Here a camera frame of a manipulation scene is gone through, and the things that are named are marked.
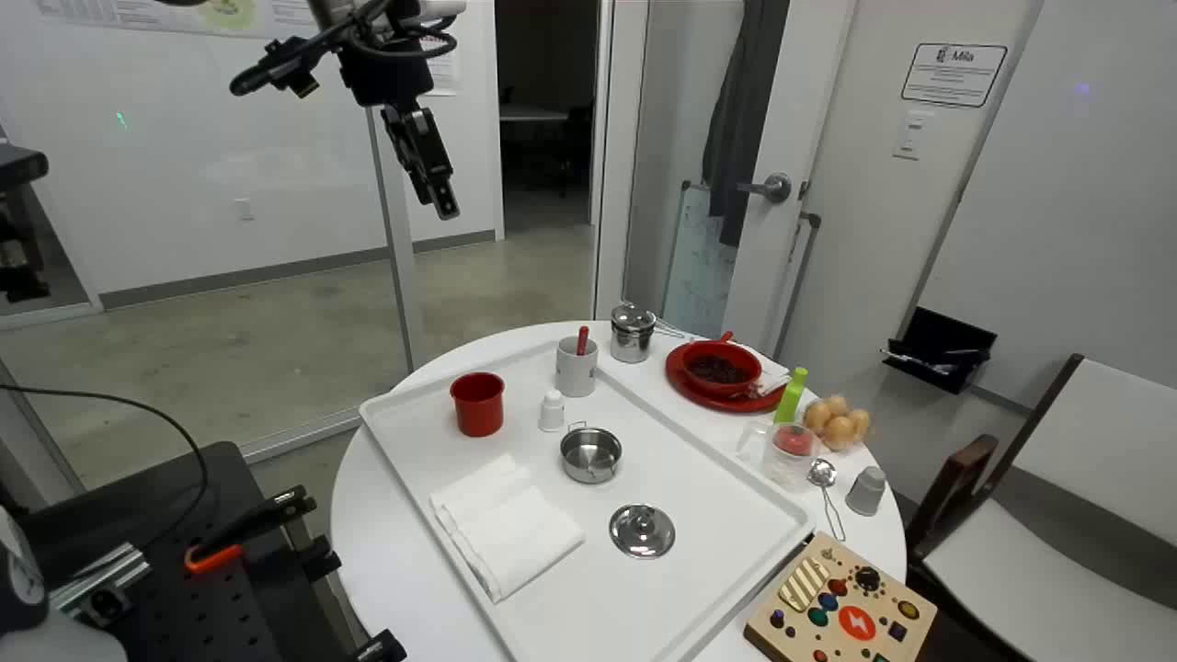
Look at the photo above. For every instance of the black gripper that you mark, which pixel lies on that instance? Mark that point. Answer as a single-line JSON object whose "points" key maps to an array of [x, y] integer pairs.
{"points": [[410, 134]]}

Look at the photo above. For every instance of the steel bowl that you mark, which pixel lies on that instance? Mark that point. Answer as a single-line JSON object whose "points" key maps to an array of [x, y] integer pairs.
{"points": [[641, 532]]}

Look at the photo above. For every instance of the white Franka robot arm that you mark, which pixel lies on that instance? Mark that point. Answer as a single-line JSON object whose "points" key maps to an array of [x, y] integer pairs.
{"points": [[431, 10]]}

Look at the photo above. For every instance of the red plastic cup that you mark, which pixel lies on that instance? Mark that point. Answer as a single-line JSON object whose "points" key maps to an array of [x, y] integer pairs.
{"points": [[476, 405]]}

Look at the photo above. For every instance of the closed silver cup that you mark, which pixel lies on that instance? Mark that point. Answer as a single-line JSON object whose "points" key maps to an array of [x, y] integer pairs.
{"points": [[629, 337]]}

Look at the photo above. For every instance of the open silver cup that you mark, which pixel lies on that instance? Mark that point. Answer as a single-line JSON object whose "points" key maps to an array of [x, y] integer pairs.
{"points": [[588, 457]]}

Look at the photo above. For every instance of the small grey cup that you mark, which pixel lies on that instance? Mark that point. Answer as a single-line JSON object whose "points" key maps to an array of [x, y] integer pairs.
{"points": [[864, 492]]}

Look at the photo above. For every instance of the red spoon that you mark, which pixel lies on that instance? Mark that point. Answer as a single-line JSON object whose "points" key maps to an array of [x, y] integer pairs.
{"points": [[581, 341]]}

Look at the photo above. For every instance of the small white bottle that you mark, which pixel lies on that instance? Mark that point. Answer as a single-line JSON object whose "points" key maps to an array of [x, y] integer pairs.
{"points": [[551, 412]]}

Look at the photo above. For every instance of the dark hanging coat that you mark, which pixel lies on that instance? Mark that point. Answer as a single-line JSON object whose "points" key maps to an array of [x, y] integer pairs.
{"points": [[739, 110]]}

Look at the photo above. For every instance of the red round dish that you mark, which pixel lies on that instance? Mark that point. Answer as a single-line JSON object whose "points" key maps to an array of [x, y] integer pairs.
{"points": [[698, 384]]}

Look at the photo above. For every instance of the folded white cloth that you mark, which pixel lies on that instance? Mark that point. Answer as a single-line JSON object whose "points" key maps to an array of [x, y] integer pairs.
{"points": [[505, 524]]}

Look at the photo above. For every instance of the round white table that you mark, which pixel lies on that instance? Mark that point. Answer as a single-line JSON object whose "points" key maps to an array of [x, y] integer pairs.
{"points": [[381, 554]]}

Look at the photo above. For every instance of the large white tray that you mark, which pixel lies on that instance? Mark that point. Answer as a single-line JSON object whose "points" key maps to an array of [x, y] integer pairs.
{"points": [[698, 473]]}

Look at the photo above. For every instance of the green bottle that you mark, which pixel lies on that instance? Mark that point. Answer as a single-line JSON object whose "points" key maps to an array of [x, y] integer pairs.
{"points": [[790, 394]]}

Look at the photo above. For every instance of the clear plastic container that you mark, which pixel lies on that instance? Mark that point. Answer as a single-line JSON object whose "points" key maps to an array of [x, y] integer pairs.
{"points": [[785, 457]]}

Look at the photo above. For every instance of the metal spoon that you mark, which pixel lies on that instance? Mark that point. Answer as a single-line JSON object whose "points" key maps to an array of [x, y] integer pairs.
{"points": [[823, 473]]}

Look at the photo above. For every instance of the white door sign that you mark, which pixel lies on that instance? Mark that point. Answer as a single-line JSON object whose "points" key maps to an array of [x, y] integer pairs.
{"points": [[953, 76]]}

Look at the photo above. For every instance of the black box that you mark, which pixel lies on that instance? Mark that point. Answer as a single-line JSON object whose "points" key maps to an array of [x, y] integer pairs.
{"points": [[941, 348]]}

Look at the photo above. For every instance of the wooden toy board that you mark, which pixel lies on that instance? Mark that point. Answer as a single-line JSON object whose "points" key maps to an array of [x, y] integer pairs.
{"points": [[848, 609]]}

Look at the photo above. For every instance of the wooden chair with white seat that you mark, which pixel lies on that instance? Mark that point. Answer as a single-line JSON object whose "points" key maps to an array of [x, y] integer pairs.
{"points": [[1091, 492]]}

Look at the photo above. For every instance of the white vertical frame post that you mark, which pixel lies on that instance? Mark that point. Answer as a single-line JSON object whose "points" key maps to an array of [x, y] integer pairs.
{"points": [[393, 271]]}

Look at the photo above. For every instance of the white wall outlet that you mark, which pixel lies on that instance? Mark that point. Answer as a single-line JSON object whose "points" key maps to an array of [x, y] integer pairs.
{"points": [[246, 212]]}

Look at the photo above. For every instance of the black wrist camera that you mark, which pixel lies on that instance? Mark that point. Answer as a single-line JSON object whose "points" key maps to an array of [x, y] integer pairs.
{"points": [[275, 69]]}

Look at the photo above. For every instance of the wall poster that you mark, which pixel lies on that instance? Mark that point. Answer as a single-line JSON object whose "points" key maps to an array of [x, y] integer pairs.
{"points": [[185, 12]]}

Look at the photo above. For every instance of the small white wall label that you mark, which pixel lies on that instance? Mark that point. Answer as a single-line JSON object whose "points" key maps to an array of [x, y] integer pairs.
{"points": [[908, 139]]}

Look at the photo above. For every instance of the metal bracket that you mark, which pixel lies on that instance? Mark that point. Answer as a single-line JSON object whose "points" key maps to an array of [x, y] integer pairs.
{"points": [[105, 582]]}

